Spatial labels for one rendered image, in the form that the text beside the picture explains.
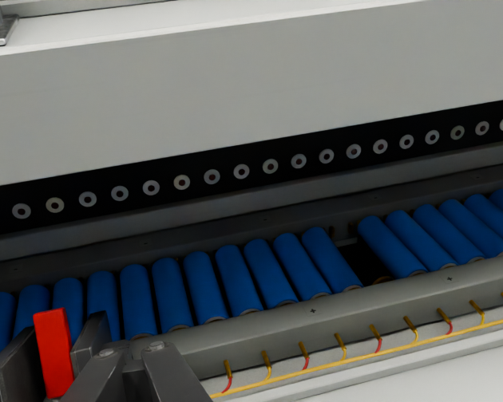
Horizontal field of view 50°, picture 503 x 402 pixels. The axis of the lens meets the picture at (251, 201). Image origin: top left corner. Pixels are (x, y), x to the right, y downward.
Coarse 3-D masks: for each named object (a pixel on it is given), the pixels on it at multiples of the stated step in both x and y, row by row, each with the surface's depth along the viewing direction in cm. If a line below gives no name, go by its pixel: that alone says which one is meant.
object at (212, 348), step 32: (384, 288) 30; (416, 288) 30; (448, 288) 30; (480, 288) 30; (224, 320) 29; (256, 320) 29; (288, 320) 28; (320, 320) 28; (352, 320) 29; (384, 320) 30; (416, 320) 30; (448, 320) 29; (192, 352) 27; (224, 352) 28; (256, 352) 28; (288, 352) 29; (384, 352) 28; (256, 384) 27
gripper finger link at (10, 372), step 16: (16, 336) 24; (32, 336) 24; (0, 352) 21; (16, 352) 21; (32, 352) 23; (0, 368) 19; (16, 368) 21; (32, 368) 23; (0, 384) 19; (16, 384) 20; (32, 384) 22; (0, 400) 19; (16, 400) 20; (32, 400) 22
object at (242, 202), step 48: (240, 192) 37; (288, 192) 38; (336, 192) 39; (0, 240) 34; (48, 240) 35; (96, 240) 36; (384, 336) 30; (432, 336) 30; (240, 384) 28; (384, 384) 27; (432, 384) 27; (480, 384) 27
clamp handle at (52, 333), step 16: (48, 320) 22; (64, 320) 22; (48, 336) 22; (64, 336) 22; (48, 352) 22; (64, 352) 22; (48, 368) 22; (64, 368) 22; (48, 384) 22; (64, 384) 22
